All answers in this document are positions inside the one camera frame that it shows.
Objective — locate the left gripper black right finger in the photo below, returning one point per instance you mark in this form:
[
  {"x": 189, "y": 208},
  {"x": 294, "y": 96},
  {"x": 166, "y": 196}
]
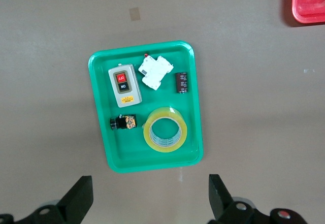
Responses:
[{"x": 221, "y": 201}]

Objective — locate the white circuit breaker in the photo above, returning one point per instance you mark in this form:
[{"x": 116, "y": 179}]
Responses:
[{"x": 155, "y": 72}]

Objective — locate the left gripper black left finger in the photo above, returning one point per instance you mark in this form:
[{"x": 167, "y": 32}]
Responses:
[{"x": 76, "y": 201}]

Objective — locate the yellowish clear tape roll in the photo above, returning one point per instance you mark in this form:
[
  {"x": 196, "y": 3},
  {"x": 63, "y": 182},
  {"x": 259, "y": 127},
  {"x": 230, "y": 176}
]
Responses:
[{"x": 162, "y": 112}]

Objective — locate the red plastic tray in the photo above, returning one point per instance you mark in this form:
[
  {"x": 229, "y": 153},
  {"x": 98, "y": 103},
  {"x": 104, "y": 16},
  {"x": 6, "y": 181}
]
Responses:
[{"x": 304, "y": 10}]

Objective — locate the brown tape scrap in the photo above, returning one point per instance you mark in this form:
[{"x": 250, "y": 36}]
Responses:
[{"x": 134, "y": 14}]

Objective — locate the grey on-off switch box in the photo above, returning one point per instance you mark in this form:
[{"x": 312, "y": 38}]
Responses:
[{"x": 127, "y": 99}]

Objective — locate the green plastic tray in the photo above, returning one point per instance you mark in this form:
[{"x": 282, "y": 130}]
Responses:
[{"x": 122, "y": 142}]

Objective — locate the white tape scrap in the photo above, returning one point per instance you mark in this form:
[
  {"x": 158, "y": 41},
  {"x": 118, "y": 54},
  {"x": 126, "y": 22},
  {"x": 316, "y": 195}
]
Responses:
[{"x": 308, "y": 70}]

